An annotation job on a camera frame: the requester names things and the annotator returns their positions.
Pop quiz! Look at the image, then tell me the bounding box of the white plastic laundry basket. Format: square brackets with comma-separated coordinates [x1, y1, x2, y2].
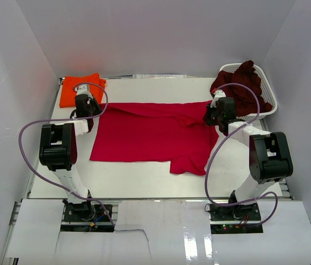
[219, 63, 278, 120]

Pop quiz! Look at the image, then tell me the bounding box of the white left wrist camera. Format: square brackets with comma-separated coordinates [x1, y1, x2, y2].
[74, 84, 92, 97]

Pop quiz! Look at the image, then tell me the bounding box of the bright red t shirt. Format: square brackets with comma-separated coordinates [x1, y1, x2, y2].
[89, 102, 219, 176]

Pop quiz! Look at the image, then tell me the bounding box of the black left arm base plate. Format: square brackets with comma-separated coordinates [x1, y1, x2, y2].
[60, 204, 114, 233]

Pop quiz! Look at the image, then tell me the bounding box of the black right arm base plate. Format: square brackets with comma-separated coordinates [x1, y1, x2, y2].
[204, 203, 263, 235]

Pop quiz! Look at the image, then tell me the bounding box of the orange folded t shirt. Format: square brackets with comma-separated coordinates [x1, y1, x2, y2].
[59, 73, 106, 108]

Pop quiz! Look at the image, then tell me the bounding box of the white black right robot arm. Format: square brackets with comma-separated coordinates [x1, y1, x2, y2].
[203, 96, 293, 222]

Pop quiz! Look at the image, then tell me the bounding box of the dark maroon t shirt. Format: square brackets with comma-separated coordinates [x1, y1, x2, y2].
[210, 60, 273, 116]

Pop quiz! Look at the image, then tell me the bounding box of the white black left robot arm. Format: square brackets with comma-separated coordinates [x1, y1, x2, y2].
[39, 92, 102, 221]

